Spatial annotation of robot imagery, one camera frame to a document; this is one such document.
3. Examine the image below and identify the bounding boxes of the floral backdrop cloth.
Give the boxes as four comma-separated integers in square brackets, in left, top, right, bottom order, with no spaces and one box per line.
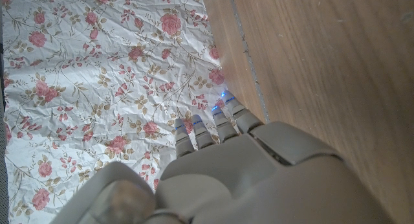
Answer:
[0,0,227,224]

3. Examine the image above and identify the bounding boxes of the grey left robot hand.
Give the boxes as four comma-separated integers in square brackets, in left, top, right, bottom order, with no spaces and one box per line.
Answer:
[48,89,397,224]

